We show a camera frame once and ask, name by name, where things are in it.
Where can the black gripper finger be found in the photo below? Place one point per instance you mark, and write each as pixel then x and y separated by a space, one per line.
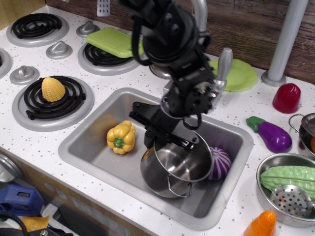
pixel 151 135

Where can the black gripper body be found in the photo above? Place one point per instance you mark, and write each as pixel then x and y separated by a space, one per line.
pixel 170 129

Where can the stainless steel pot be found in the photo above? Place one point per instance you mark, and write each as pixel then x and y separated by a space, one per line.
pixel 170 170

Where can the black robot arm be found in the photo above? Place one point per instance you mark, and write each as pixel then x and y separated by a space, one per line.
pixel 166 35

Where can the silver pot lid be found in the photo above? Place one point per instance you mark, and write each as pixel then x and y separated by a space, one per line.
pixel 160 71

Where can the stainless steel sink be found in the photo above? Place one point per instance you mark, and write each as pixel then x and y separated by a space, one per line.
pixel 86 149

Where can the silver sink faucet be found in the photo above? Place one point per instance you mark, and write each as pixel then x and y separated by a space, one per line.
pixel 200 12

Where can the small steel pot right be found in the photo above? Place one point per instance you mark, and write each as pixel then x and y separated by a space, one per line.
pixel 306 130

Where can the yellow toy bell pepper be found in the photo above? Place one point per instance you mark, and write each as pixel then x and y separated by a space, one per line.
pixel 121 138

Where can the purple striped toy onion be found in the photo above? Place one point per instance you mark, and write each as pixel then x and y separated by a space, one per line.
pixel 222 164

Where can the green plastic plate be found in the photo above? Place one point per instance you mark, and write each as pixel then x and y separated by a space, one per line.
pixel 241 76

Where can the middle stove burner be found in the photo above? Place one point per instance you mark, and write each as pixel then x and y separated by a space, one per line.
pixel 99 62

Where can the stove burner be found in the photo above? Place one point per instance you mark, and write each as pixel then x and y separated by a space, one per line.
pixel 36 30
pixel 34 112
pixel 99 62

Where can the green cutting board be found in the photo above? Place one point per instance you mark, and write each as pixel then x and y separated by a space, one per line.
pixel 112 41

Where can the purple toy eggplant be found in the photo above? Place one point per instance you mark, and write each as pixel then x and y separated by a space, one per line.
pixel 276 139

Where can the yellow toy corn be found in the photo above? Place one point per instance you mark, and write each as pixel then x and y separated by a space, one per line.
pixel 52 89

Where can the steel bowl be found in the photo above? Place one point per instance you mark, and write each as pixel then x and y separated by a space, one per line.
pixel 263 194

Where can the red toy pepper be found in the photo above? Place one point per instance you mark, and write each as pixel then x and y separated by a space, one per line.
pixel 287 98

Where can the front left stove burner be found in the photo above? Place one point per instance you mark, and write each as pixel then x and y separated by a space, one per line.
pixel 34 112

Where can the silver stove knob middle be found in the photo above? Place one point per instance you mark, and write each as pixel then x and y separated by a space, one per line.
pixel 59 50

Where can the silver stove knob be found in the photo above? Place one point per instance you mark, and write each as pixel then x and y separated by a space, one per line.
pixel 24 75
pixel 59 50
pixel 86 29

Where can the silver stove knob back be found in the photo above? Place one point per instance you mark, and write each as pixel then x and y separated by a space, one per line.
pixel 86 29

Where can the orange toy carrot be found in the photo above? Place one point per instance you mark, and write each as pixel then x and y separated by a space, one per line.
pixel 263 225

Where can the green toy bitter gourd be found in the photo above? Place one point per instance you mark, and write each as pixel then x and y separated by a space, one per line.
pixel 300 176

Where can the perforated steel skimmer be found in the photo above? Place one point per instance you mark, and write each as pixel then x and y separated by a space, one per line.
pixel 292 200

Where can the hanging steel spatula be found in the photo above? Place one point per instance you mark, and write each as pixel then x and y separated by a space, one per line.
pixel 103 8

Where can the silver stove knob front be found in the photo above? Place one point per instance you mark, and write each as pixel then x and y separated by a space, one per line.
pixel 24 75

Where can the blue clamp tool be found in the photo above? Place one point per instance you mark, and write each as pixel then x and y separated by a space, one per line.
pixel 21 201

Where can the yellow cloth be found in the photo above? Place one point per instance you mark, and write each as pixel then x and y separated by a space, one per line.
pixel 33 223

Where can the silver disc lower left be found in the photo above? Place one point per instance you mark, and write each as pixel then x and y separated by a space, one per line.
pixel 9 171

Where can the grey support pole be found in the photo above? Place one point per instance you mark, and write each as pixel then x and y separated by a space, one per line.
pixel 275 76

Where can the back left stove burner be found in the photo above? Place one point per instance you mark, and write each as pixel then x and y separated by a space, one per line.
pixel 36 30

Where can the far left burner edge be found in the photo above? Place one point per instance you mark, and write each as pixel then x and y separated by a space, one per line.
pixel 5 62

